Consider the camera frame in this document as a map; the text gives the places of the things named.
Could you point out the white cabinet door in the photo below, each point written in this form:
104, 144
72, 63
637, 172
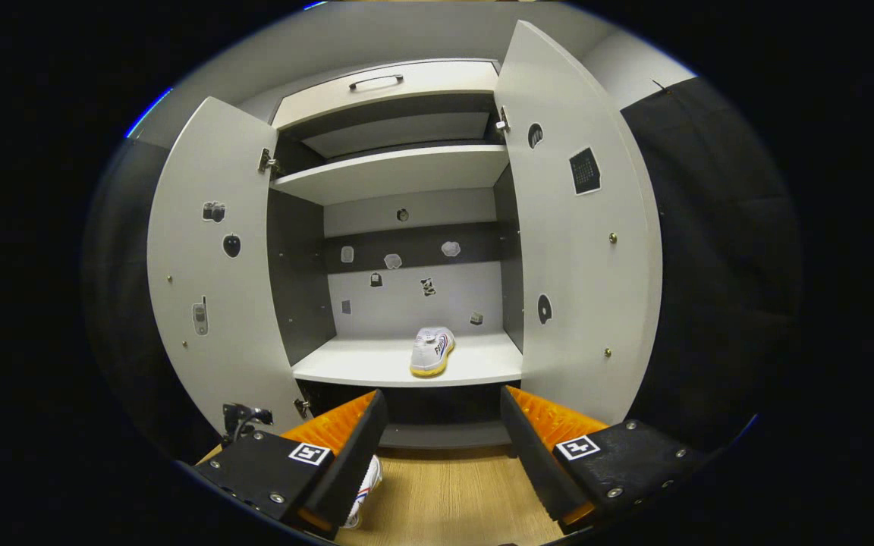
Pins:
573, 265
247, 341

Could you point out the white cabinet drawer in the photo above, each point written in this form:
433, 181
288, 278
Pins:
444, 80

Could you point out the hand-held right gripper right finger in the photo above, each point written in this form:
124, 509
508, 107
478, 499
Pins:
536, 462

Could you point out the white shoe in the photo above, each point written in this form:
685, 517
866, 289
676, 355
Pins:
431, 353
367, 485

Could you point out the black backdrop cloth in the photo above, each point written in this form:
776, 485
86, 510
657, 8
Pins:
710, 265

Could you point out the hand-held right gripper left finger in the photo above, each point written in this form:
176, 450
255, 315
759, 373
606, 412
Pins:
353, 462

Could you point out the white grey shoe cabinet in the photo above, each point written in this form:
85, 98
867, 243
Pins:
300, 288

